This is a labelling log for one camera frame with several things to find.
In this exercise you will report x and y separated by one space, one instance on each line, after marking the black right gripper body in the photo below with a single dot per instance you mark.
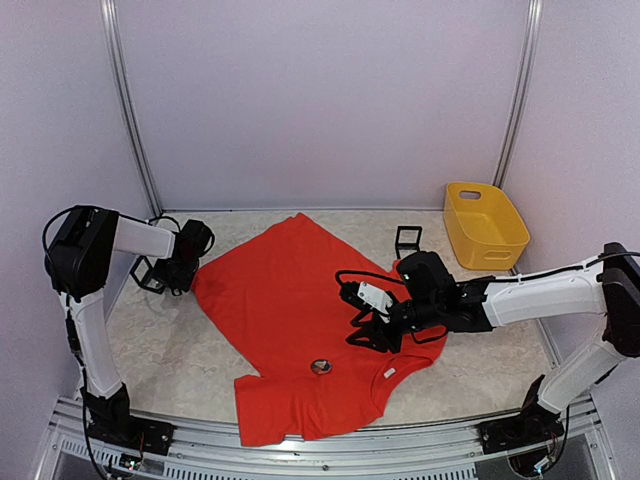
406 332

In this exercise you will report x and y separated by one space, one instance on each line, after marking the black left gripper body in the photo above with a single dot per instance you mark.
175 275

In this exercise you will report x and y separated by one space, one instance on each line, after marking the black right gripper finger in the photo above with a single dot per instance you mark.
367 336
362 318

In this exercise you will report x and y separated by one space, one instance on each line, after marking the white round brooch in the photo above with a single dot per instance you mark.
321 366

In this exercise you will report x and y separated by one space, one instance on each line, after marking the red t-shirt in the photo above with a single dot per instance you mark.
276 300

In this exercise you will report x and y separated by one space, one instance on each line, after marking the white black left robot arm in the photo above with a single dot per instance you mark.
78 260

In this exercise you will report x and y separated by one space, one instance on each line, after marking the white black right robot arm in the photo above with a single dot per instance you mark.
606 285

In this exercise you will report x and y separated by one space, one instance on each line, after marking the black display box green brooch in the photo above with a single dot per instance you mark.
152 279

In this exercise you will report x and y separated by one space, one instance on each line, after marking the black display box red brooch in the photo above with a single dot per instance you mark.
407 240

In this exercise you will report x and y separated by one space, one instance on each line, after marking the yellow plastic basket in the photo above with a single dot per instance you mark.
485 230

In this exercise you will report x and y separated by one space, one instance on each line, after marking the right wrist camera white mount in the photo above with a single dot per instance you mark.
366 297

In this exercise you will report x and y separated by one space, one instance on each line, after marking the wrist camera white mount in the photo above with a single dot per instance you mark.
196 239
366 297

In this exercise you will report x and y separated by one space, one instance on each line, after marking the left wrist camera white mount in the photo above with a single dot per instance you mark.
196 239

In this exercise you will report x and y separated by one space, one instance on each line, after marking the grey aluminium front rail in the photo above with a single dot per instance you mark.
434 450

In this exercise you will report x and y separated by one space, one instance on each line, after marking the grey corner post left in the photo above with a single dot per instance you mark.
109 14

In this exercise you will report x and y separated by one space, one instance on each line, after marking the grey corner post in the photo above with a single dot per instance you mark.
522 84
109 14

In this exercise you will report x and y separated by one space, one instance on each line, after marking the grey corner post right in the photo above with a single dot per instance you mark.
522 84

